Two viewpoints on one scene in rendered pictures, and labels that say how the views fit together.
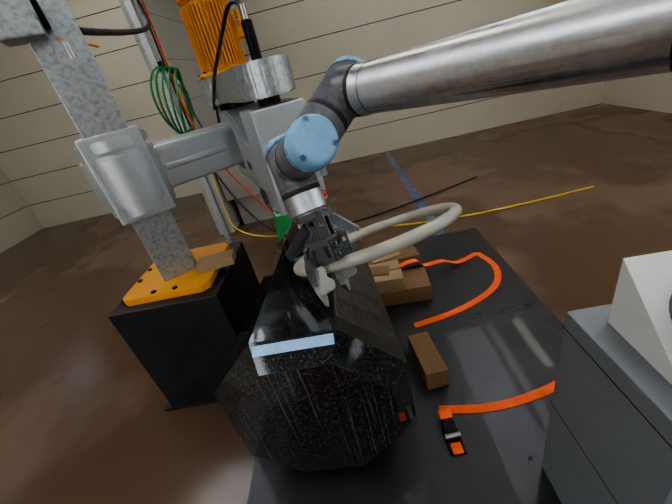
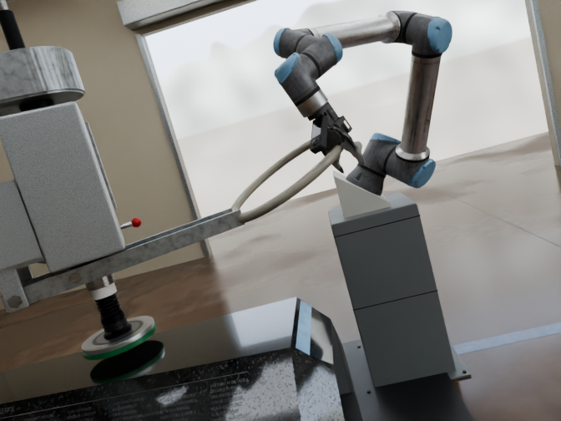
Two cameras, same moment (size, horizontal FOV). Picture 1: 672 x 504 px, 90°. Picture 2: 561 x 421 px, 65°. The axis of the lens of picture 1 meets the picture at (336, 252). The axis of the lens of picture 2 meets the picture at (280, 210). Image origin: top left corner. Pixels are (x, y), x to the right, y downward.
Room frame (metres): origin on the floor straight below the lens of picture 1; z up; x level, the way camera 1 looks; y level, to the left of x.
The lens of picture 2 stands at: (0.87, 1.38, 1.28)
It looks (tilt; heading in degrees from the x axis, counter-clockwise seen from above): 9 degrees down; 271
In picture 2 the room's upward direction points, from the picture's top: 16 degrees counter-clockwise
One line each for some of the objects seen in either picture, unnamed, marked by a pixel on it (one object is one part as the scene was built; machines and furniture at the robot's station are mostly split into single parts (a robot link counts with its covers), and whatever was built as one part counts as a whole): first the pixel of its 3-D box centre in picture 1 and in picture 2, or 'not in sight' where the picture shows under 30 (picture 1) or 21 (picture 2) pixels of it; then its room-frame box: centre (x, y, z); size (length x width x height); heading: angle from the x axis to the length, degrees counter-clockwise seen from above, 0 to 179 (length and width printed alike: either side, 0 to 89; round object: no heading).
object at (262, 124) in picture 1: (280, 157); (37, 200); (1.53, 0.14, 1.30); 0.36 x 0.22 x 0.45; 20
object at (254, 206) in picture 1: (258, 178); not in sight; (4.78, 0.82, 0.43); 1.30 x 0.62 x 0.86; 174
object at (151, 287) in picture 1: (180, 270); not in sight; (1.77, 0.91, 0.76); 0.49 x 0.49 x 0.05; 85
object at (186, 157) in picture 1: (170, 162); not in sight; (1.86, 0.73, 1.35); 0.74 x 0.34 x 0.25; 118
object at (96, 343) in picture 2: not in sight; (118, 333); (1.46, 0.11, 0.86); 0.21 x 0.21 x 0.01
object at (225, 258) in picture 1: (216, 260); not in sight; (1.69, 0.66, 0.81); 0.20 x 0.10 x 0.05; 93
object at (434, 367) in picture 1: (427, 358); not in sight; (1.31, -0.35, 0.07); 0.30 x 0.12 x 0.12; 1
